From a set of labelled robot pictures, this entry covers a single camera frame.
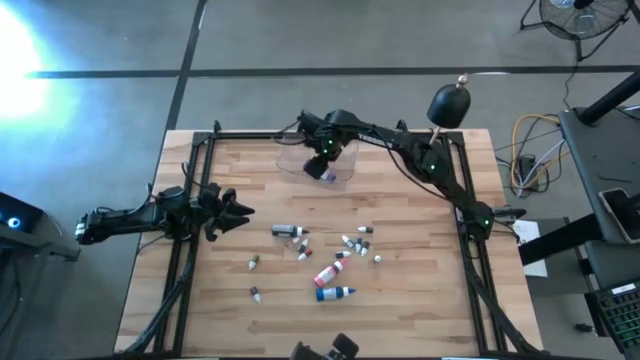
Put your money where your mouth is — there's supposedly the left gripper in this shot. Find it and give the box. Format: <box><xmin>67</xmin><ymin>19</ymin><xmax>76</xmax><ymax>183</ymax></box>
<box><xmin>187</xmin><ymin>182</ymin><xmax>256</xmax><ymax>243</ymax></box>

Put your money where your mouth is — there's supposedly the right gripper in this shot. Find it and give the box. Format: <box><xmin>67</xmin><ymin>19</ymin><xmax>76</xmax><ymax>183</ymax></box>
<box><xmin>303</xmin><ymin>144</ymin><xmax>339</xmax><ymax>181</ymax></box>

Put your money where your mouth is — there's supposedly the large pink food coloring bottle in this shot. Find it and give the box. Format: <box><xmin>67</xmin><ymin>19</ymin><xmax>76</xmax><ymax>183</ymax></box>
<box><xmin>313</xmin><ymin>258</ymin><xmax>349</xmax><ymax>289</ymax></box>

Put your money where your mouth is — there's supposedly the large blue food coloring bottle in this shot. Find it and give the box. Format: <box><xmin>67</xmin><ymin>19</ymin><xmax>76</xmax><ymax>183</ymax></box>
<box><xmin>315</xmin><ymin>285</ymin><xmax>357</xmax><ymax>303</ymax></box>

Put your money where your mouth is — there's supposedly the clear plastic container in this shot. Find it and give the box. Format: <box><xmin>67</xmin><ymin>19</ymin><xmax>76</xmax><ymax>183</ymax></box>
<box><xmin>276</xmin><ymin>138</ymin><xmax>359</xmax><ymax>184</ymax></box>

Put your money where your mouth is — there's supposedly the black desk lamp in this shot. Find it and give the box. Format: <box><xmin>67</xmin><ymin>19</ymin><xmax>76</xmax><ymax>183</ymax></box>
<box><xmin>426</xmin><ymin>73</ymin><xmax>472</xmax><ymax>147</ymax></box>

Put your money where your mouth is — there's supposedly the black rounded device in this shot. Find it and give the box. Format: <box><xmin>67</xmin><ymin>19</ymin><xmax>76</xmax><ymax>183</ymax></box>
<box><xmin>289</xmin><ymin>332</ymin><xmax>361</xmax><ymax>360</ymax></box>

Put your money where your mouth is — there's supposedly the black power strip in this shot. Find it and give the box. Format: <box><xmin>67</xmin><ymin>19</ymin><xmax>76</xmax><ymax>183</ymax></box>
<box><xmin>517</xmin><ymin>153</ymin><xmax>540</xmax><ymax>192</ymax></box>

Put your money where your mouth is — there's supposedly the black box with blue light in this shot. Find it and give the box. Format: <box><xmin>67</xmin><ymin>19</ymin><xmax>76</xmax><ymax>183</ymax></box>
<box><xmin>0</xmin><ymin>191</ymin><xmax>81</xmax><ymax>262</ymax></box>

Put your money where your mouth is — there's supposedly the white paper sheet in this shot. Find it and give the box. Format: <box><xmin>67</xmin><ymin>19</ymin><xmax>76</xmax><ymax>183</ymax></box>
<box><xmin>512</xmin><ymin>218</ymin><xmax>549</xmax><ymax>279</ymax></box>

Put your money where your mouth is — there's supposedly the black desk foot bar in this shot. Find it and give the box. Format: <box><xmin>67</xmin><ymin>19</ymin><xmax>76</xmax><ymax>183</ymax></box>
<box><xmin>578</xmin><ymin>69</ymin><xmax>640</xmax><ymax>127</ymax></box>
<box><xmin>517</xmin><ymin>212</ymin><xmax>604</xmax><ymax>267</ymax></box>

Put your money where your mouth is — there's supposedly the grey desk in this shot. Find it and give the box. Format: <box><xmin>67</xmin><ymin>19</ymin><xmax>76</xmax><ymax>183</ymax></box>
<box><xmin>557</xmin><ymin>104</ymin><xmax>640</xmax><ymax>246</ymax></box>

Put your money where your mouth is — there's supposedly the black floor fan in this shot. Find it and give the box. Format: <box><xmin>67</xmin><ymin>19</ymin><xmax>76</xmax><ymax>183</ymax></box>
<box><xmin>519</xmin><ymin>0</ymin><xmax>634</xmax><ymax>62</ymax></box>

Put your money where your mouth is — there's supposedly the smartphone in beige case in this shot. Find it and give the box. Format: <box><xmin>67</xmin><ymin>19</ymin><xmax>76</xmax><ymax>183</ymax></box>
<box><xmin>597</xmin><ymin>187</ymin><xmax>640</xmax><ymax>245</ymax></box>

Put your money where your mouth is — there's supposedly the backlit black keyboard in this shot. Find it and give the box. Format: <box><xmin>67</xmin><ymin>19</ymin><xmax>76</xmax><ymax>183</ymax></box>
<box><xmin>583</xmin><ymin>280</ymin><xmax>640</xmax><ymax>355</ymax></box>

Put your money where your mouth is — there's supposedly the black aluminium frame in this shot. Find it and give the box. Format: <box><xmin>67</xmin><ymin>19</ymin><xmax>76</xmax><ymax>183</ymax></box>
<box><xmin>122</xmin><ymin>119</ymin><xmax>544</xmax><ymax>359</ymax></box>

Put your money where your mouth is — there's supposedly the yellow cable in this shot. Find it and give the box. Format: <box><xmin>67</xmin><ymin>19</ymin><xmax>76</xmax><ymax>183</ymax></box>
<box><xmin>509</xmin><ymin>113</ymin><xmax>571</xmax><ymax>190</ymax></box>

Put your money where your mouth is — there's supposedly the light grey cable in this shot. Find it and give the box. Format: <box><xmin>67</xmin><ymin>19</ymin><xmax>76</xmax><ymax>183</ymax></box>
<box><xmin>517</xmin><ymin>139</ymin><xmax>569</xmax><ymax>199</ymax></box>

